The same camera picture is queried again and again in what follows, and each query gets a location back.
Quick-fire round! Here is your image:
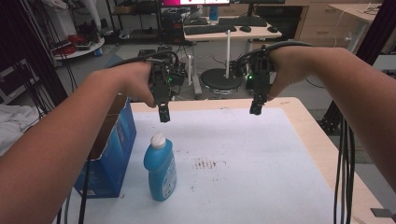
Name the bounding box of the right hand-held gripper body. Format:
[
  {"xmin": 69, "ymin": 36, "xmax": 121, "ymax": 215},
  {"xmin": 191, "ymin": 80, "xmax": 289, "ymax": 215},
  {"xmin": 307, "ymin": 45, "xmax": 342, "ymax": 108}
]
[{"xmin": 234, "ymin": 45, "xmax": 278, "ymax": 105}]

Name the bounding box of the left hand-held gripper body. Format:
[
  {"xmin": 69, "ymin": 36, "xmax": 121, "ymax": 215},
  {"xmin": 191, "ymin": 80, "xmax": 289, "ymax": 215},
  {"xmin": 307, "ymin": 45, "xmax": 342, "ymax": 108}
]
[{"xmin": 148, "ymin": 51, "xmax": 189, "ymax": 107}]

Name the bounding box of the blue bottle with white cap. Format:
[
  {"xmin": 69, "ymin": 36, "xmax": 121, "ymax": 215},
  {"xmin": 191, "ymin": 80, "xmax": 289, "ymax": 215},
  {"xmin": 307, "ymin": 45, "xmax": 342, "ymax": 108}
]
[{"xmin": 143, "ymin": 132, "xmax": 178, "ymax": 203}]

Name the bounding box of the blue cardboard box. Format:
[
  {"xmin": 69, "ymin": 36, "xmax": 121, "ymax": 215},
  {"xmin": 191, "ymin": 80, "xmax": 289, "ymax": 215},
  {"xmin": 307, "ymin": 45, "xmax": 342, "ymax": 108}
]
[{"xmin": 73, "ymin": 93, "xmax": 137, "ymax": 200}]

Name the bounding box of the person's left hand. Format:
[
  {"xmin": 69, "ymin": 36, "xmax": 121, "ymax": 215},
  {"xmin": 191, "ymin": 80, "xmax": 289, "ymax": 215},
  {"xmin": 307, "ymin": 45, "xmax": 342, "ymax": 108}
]
[{"xmin": 119, "ymin": 61, "xmax": 157, "ymax": 109}]

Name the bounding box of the person's right hand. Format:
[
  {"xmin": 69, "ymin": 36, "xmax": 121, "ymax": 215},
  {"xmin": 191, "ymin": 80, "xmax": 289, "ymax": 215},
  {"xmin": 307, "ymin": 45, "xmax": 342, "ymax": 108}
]
[{"xmin": 266, "ymin": 46, "xmax": 316, "ymax": 102}]

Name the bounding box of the black round stool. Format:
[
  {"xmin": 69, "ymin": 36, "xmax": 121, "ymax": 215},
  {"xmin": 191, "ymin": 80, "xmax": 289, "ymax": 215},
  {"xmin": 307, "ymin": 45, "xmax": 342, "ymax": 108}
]
[{"xmin": 199, "ymin": 67, "xmax": 245, "ymax": 95}]

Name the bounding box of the black computer tower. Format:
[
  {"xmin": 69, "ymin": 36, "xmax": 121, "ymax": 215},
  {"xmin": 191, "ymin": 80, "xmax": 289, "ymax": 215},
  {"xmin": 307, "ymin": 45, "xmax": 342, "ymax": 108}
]
[{"xmin": 160, "ymin": 11, "xmax": 189, "ymax": 45}]

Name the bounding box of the black keyboard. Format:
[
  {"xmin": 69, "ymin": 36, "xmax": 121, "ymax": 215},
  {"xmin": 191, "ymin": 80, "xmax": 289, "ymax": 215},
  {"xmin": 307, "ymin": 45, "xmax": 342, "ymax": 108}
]
[
  {"xmin": 183, "ymin": 24, "xmax": 238, "ymax": 36},
  {"xmin": 218, "ymin": 15, "xmax": 268, "ymax": 28}
]

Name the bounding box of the white table mat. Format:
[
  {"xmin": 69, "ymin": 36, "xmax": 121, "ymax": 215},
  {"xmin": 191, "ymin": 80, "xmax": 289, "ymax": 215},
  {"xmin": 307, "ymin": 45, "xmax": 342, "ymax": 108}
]
[{"xmin": 64, "ymin": 106, "xmax": 342, "ymax": 224}]

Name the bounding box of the black metal stand foot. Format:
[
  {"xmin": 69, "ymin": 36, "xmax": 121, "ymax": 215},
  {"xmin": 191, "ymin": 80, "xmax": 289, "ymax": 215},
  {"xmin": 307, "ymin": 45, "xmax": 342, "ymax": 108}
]
[{"xmin": 317, "ymin": 99, "xmax": 344, "ymax": 135}]

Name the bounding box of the wooden drawer cabinet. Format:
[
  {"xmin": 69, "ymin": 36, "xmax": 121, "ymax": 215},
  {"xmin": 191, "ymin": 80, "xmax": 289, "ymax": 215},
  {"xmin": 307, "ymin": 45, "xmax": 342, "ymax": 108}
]
[{"xmin": 293, "ymin": 2, "xmax": 363, "ymax": 49}]

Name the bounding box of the computer monitor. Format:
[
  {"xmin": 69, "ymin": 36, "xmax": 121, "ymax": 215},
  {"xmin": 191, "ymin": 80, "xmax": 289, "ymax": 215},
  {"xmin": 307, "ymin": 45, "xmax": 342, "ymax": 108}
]
[{"xmin": 161, "ymin": 0, "xmax": 232, "ymax": 7}]

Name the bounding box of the round white side table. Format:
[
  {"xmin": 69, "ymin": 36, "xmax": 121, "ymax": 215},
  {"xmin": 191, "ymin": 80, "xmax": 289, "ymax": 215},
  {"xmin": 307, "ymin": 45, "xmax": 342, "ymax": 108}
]
[{"xmin": 51, "ymin": 36, "xmax": 106, "ymax": 61}]

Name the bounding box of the white cloth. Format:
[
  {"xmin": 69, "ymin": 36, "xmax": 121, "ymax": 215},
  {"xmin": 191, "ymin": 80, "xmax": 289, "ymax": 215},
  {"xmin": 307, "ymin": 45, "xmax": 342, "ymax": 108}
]
[{"xmin": 0, "ymin": 104, "xmax": 41, "ymax": 157}]

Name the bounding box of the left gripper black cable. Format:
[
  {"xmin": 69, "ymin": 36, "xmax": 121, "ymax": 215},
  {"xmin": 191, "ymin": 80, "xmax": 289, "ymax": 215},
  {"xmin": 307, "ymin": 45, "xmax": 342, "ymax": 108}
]
[{"xmin": 106, "ymin": 50, "xmax": 180, "ymax": 69}]

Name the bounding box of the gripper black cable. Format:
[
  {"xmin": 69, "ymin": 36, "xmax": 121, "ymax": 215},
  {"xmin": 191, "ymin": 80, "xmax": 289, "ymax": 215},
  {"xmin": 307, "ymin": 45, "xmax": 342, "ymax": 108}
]
[
  {"xmin": 106, "ymin": 50, "xmax": 180, "ymax": 69},
  {"xmin": 235, "ymin": 40, "xmax": 314, "ymax": 68}
]

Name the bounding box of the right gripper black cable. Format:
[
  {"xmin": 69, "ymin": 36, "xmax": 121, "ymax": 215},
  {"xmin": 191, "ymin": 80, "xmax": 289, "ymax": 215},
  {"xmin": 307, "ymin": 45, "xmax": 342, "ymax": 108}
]
[{"xmin": 235, "ymin": 40, "xmax": 314, "ymax": 68}]

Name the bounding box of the red coiled cable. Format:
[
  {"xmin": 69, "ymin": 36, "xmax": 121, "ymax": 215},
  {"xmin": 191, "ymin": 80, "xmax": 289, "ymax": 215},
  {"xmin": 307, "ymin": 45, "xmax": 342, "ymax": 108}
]
[{"xmin": 53, "ymin": 33, "xmax": 87, "ymax": 56}]

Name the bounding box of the bundle of hanging black cables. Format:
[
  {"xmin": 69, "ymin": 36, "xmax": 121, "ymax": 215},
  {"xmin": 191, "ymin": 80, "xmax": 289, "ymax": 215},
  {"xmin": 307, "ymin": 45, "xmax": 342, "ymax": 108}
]
[{"xmin": 332, "ymin": 114, "xmax": 357, "ymax": 224}]

